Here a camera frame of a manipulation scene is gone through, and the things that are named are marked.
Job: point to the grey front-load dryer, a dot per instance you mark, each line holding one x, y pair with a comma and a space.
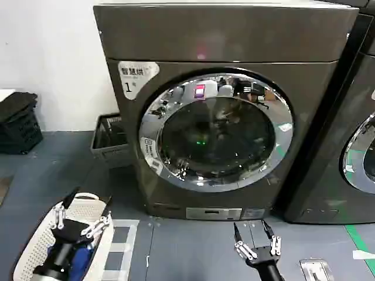
222, 38

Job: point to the black plastic crate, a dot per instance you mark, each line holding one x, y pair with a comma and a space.
19, 126

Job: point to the chrome-rimmed round dryer door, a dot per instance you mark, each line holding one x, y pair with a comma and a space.
359, 164

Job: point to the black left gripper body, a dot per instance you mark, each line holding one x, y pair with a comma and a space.
67, 232

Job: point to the grey slatted laundry basket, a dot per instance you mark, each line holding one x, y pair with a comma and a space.
108, 152

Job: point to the round glass dryer door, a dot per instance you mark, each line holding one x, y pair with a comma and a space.
216, 137

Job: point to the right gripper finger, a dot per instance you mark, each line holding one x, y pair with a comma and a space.
274, 243
243, 247

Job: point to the grey dryer with cropped door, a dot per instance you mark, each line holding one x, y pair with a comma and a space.
331, 187

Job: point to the white board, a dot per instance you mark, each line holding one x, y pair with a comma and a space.
7, 93

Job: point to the steel floor socket plate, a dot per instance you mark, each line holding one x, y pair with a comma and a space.
316, 270

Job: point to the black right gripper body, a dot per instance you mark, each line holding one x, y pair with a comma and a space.
265, 259

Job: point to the white perforated laundry basket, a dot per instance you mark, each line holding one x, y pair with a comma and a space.
35, 248

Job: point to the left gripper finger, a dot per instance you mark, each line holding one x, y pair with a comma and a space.
58, 216
96, 225

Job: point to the white dryer label sticker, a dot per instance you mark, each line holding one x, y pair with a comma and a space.
136, 77

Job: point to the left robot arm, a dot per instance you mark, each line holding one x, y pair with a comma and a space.
49, 273

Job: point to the blue cloth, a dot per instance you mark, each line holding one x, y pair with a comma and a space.
80, 260

